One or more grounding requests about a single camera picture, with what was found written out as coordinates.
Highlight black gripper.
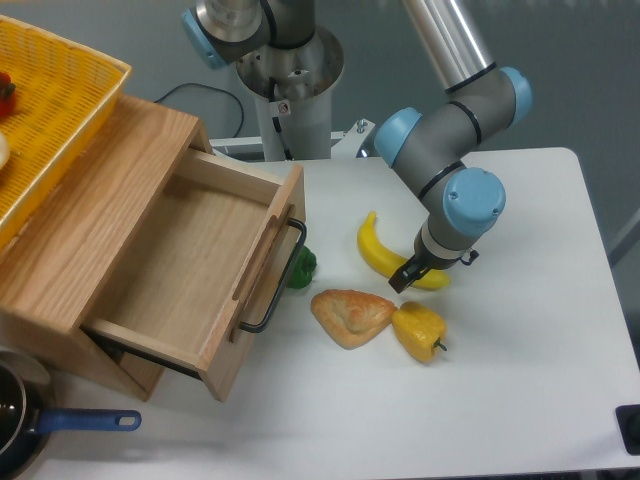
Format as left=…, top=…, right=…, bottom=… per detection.
left=388, top=237, right=479, bottom=293

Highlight yellow toy banana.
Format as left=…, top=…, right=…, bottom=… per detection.
left=357, top=211, right=450, bottom=291

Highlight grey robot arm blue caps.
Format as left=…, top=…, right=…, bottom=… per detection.
left=182, top=1, right=532, bottom=292

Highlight yellow toy bell pepper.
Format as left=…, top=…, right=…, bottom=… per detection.
left=391, top=301, right=448, bottom=364

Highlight toy croissant bread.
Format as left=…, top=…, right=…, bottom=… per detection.
left=310, top=289, right=397, bottom=350

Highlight green toy bell pepper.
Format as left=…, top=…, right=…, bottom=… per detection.
left=287, top=246, right=317, bottom=290

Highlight black corner device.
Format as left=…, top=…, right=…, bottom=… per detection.
left=615, top=404, right=640, bottom=456

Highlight wooden drawer cabinet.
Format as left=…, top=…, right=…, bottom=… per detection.
left=1, top=96, right=211, bottom=400

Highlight yellow plastic basket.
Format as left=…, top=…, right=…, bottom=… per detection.
left=1, top=16, right=131, bottom=244

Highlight white toy vegetable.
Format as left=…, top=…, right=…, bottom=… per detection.
left=0, top=133, right=11, bottom=168

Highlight red toy pepper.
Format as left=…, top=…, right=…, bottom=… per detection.
left=0, top=72, right=17, bottom=117

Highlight open wooden drawer black handle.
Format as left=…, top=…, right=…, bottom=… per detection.
left=83, top=150, right=306, bottom=401

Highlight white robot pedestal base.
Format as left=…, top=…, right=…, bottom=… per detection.
left=235, top=26, right=375, bottom=162

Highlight black cable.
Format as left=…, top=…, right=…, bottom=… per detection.
left=153, top=82, right=245, bottom=139

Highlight blue handled saucepan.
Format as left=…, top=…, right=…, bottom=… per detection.
left=1, top=363, right=142, bottom=479

